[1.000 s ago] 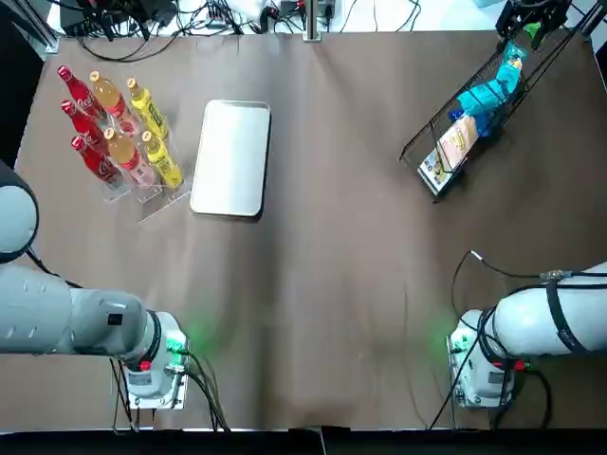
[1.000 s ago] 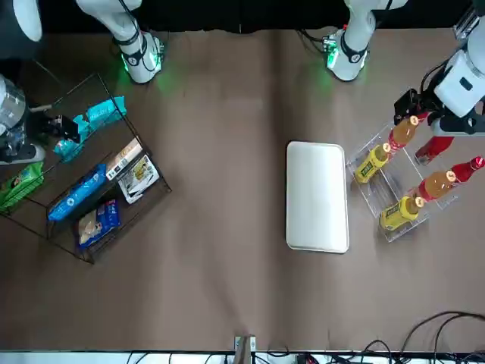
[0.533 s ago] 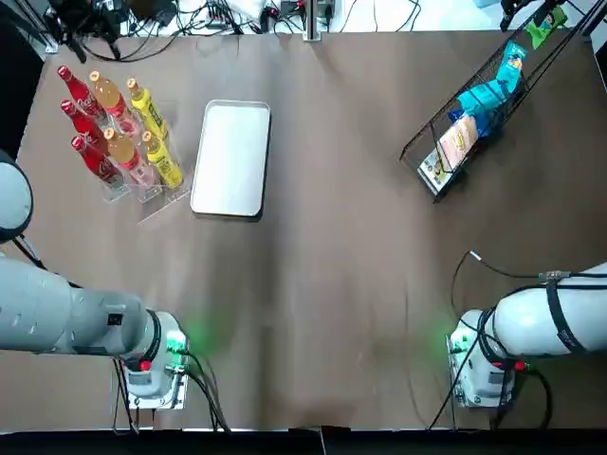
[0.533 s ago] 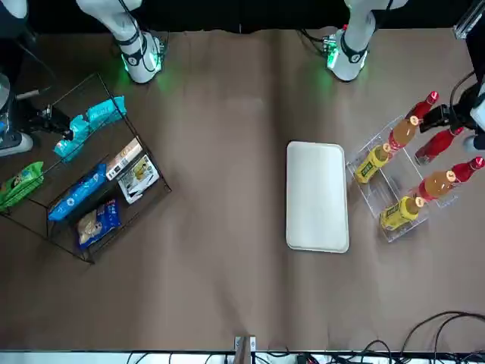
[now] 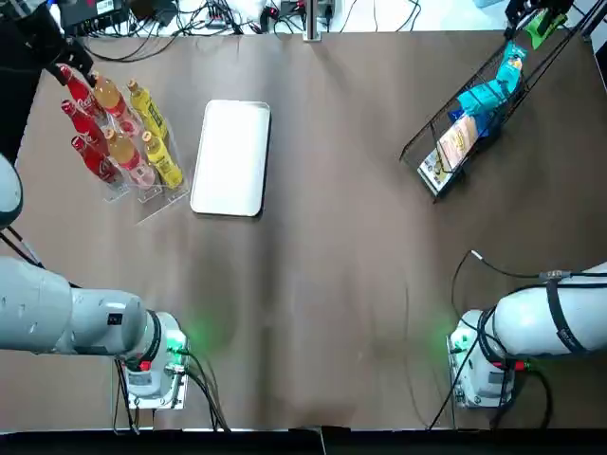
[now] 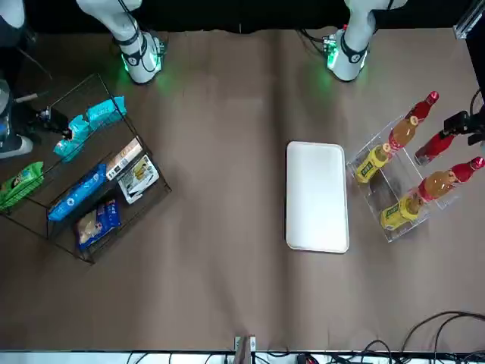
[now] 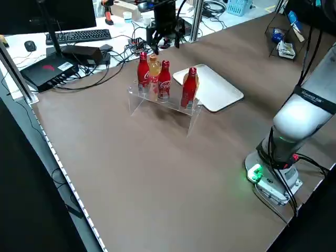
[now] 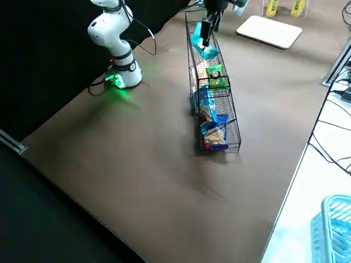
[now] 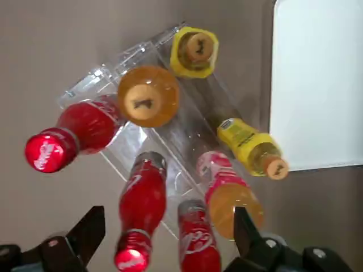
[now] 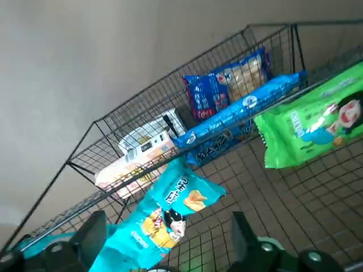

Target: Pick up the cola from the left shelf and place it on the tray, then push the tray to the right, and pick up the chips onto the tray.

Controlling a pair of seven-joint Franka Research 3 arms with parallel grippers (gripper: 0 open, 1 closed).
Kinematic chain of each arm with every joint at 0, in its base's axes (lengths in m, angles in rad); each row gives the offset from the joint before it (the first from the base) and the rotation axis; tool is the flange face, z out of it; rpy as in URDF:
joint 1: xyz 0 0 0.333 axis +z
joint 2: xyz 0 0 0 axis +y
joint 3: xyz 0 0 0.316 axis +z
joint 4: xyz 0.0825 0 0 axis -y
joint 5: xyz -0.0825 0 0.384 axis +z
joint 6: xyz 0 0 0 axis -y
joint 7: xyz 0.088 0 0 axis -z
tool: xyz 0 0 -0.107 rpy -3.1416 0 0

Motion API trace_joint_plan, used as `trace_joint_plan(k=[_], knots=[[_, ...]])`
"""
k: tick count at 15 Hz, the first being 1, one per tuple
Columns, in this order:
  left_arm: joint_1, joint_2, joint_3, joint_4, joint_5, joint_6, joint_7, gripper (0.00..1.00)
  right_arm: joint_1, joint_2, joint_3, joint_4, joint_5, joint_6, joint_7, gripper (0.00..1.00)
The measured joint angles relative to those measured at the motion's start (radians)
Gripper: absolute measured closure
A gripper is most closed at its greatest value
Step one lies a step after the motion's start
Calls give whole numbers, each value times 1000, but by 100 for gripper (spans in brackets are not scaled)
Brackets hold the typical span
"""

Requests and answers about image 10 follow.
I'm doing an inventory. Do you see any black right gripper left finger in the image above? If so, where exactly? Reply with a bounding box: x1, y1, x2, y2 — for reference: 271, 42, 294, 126
0, 209, 108, 272

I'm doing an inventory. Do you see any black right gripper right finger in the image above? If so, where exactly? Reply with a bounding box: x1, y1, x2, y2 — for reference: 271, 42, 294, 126
226, 211, 345, 272

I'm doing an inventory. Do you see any teal chips packet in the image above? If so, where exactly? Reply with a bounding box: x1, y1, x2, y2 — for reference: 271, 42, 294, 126
90, 157, 227, 272
8, 231, 77, 257

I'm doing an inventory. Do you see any beige snack box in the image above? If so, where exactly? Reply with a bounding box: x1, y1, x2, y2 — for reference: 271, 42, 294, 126
95, 129, 178, 199

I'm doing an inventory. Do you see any green snack packet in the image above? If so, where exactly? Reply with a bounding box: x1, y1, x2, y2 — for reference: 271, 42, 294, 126
253, 61, 363, 169

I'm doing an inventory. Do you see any long blue biscuit packet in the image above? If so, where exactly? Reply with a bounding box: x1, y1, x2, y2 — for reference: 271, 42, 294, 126
172, 70, 309, 168

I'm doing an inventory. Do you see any blue cracker bag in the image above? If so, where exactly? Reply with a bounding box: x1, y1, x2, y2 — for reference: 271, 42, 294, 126
182, 46, 275, 121

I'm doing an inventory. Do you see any black wire basket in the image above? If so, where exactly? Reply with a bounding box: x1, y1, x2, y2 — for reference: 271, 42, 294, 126
0, 18, 363, 272

